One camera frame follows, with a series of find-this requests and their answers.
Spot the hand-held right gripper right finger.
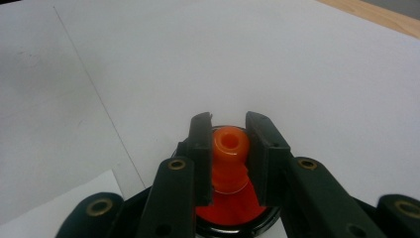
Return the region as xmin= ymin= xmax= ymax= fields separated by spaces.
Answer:
xmin=245 ymin=110 xmax=293 ymax=207

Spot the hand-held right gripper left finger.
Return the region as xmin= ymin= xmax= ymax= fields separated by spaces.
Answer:
xmin=176 ymin=111 xmax=214 ymax=207

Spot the round red ink pad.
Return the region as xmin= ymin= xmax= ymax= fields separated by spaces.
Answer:
xmin=171 ymin=124 xmax=282 ymax=238

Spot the large white table cover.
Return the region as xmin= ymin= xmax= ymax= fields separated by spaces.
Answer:
xmin=0 ymin=0 xmax=420 ymax=238

